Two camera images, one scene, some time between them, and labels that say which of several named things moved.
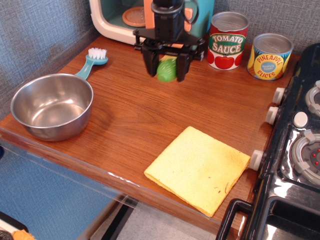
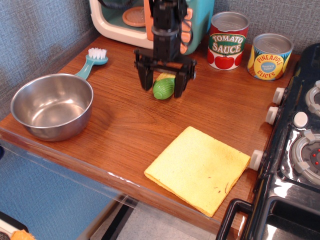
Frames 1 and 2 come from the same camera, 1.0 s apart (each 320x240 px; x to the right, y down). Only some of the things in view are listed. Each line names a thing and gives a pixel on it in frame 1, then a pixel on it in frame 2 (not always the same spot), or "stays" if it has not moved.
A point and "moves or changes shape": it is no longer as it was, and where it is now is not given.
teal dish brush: x=95 y=55 stays
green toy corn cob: x=166 y=70 moves or changes shape
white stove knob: x=278 y=95 stays
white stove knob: x=271 y=114 stays
